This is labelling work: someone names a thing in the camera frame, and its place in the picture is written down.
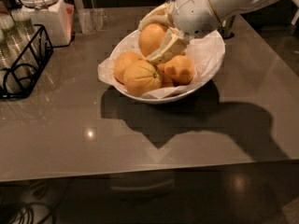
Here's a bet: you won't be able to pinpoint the small lower orange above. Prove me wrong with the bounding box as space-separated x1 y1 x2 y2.
158 63 174 88

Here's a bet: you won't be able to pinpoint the front large orange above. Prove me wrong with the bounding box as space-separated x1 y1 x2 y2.
123 60 163 97

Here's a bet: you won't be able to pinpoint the green soda can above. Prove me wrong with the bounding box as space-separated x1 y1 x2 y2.
218 16 235 39

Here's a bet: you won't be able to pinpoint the white lidded jar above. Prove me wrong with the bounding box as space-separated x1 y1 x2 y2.
21 0 74 47

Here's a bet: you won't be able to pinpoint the black cables on floor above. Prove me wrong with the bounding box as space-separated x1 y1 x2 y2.
6 201 55 224

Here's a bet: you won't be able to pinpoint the white paper bowl liner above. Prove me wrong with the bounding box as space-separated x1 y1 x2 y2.
97 28 226 100

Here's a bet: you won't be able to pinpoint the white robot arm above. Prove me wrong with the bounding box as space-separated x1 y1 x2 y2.
138 0 299 63

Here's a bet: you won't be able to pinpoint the clear plastic cup stack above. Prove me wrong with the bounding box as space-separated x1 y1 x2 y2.
0 13 38 93

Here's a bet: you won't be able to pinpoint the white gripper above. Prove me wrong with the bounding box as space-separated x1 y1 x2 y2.
138 0 220 64

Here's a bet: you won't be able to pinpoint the clear acrylic holder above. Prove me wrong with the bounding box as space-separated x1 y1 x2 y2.
78 8 108 35

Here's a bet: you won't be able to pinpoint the black wire cup rack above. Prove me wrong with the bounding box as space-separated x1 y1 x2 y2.
0 23 55 100

